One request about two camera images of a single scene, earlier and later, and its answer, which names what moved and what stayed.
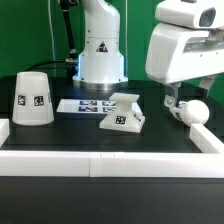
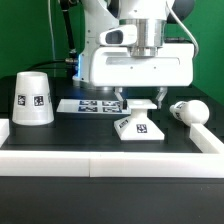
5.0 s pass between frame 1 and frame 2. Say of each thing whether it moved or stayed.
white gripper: moved
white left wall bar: stayed
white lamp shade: stayed
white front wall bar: stayed
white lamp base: moved
